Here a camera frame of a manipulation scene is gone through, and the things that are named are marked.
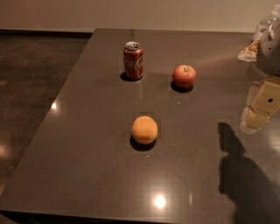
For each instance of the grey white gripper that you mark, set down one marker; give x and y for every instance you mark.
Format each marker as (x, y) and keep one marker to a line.
(269, 55)

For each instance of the orange fruit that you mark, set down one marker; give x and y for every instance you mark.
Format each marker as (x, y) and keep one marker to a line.
(144, 130)

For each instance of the red apple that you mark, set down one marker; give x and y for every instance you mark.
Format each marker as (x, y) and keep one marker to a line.
(184, 76)

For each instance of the crinkled snack packet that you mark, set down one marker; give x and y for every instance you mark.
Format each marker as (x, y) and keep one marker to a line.
(249, 53)

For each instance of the red Coca-Cola can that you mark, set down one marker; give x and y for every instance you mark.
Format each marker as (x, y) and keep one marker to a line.
(133, 57)

